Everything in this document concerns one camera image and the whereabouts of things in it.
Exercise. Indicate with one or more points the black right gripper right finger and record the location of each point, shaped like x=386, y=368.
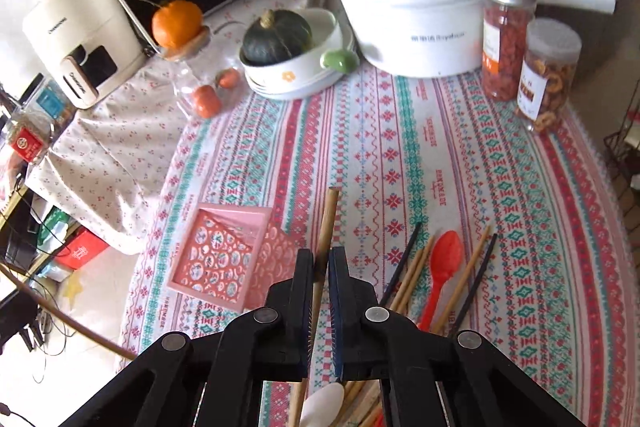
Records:
x=426, y=379

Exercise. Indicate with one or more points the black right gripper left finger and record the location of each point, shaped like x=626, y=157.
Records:
x=215, y=380

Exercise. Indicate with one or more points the red plastic spoon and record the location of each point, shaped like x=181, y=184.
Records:
x=444, y=263

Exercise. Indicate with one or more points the pink perforated utensil holder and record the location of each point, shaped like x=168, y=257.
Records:
x=231, y=255

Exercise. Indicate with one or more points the white plastic spoon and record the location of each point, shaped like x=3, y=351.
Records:
x=321, y=408

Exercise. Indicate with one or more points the black chopstick gold band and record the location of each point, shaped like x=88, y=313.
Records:
x=389, y=290

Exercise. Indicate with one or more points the red box on floor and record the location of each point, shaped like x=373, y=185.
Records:
x=81, y=249

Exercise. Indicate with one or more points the striped patterned tablecloth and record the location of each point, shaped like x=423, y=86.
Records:
x=414, y=157

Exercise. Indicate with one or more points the floral white cloth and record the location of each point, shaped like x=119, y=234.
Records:
x=108, y=167

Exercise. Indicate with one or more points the clear container with blue label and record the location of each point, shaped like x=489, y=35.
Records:
x=38, y=120

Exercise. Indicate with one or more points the glass jar with wooden lid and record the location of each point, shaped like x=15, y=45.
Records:
x=206, y=69

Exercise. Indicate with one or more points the jar of dried fruit rings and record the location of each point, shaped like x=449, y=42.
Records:
x=548, y=70

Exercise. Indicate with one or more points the cream air fryer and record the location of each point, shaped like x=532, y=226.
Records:
x=89, y=47

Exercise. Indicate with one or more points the orange tangerine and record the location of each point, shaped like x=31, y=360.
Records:
x=176, y=23

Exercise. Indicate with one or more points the dark green squash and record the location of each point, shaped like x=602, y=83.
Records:
x=276, y=37

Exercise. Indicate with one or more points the jar of red dried fruit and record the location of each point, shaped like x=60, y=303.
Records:
x=504, y=43

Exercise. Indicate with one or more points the black wire rack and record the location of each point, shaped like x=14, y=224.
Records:
x=622, y=146

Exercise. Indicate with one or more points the white bowl with green handle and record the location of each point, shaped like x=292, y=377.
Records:
x=332, y=56

